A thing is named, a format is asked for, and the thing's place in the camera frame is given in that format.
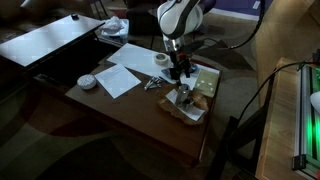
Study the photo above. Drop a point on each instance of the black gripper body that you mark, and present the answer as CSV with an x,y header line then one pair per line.
x,y
180,58

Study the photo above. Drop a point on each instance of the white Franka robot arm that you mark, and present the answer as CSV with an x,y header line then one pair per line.
x,y
180,16

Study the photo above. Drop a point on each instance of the pale green paperback book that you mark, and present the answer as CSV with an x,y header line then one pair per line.
x,y
206,81

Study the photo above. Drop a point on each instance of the blue tape roll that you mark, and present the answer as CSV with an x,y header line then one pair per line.
x,y
194,69

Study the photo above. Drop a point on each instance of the beige masking tape roll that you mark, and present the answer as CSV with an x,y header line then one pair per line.
x,y
161,62

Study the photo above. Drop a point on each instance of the metal measuring spoon set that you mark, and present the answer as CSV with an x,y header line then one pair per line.
x,y
152,83

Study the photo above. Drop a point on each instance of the steel cylinder with black cap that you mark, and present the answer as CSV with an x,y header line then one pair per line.
x,y
188,105

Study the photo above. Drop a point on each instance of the live-edge wood slab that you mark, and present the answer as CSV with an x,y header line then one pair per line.
x,y
173,111

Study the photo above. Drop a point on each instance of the large white sheet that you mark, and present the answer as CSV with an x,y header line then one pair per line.
x,y
136,58

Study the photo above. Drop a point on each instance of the dark wooden coffee table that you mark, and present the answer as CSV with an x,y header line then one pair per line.
x,y
133,110

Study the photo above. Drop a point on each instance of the printed white paper sheet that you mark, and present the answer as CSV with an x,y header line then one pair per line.
x,y
116,80

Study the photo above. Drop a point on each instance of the clear plastic storage bin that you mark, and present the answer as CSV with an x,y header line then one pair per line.
x,y
116,35

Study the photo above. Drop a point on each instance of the white plastic bag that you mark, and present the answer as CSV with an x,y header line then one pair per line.
x,y
112,24

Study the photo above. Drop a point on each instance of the round white container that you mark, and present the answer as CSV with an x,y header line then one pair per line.
x,y
86,81

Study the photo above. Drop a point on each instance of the light wooden robot bench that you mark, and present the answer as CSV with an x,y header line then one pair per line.
x,y
276,116

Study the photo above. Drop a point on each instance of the small black object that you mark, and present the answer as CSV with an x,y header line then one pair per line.
x,y
75,16

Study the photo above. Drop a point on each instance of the patterned area rug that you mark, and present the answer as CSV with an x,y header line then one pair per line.
x,y
50,143

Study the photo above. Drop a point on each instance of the white wall outlet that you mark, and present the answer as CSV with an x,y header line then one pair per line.
x,y
256,5

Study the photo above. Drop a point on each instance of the aluminium rail frame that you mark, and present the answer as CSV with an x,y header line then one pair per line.
x,y
305,116

